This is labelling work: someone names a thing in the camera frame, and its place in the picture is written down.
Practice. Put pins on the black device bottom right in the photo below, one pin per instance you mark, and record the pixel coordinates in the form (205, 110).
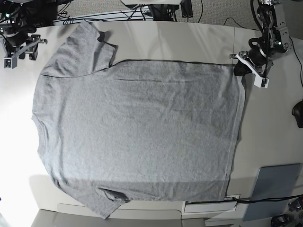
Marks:
(281, 220)

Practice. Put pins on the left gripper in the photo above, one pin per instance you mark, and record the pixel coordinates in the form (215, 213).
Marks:
(258, 56)

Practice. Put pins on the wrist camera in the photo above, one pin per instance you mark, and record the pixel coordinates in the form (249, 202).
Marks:
(260, 81)
(10, 62)

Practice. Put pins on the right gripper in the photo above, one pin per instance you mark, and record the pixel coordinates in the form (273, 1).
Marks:
(21, 41)

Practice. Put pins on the black computer mouse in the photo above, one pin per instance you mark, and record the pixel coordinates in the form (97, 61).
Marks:
(297, 112)

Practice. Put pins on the robot base stand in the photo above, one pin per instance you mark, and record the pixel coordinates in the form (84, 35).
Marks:
(161, 10)

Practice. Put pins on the grey laptop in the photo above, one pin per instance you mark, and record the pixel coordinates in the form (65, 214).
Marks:
(272, 182)

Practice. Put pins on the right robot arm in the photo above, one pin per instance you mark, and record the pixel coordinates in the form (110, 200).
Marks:
(19, 21)

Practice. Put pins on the grey T-shirt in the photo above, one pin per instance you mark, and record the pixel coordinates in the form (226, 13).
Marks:
(135, 130)

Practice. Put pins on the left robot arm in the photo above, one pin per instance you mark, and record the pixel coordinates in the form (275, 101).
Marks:
(274, 40)

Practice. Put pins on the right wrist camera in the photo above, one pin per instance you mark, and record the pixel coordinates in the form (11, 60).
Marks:
(10, 62)

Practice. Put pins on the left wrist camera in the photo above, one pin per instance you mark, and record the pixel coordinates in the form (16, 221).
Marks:
(260, 81)

